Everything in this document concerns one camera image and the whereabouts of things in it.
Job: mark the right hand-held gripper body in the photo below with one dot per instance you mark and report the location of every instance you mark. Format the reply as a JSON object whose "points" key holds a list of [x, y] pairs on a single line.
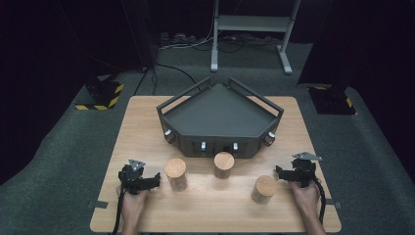
{"points": [[304, 169]]}

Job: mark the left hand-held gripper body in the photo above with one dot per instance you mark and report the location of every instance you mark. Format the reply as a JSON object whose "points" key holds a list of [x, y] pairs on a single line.
{"points": [[130, 178]]}

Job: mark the person's left hand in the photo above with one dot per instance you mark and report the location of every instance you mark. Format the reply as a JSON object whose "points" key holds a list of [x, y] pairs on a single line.
{"points": [[133, 204]]}

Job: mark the person's right hand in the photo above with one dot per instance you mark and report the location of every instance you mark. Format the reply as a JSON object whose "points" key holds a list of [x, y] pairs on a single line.
{"points": [[305, 197]]}

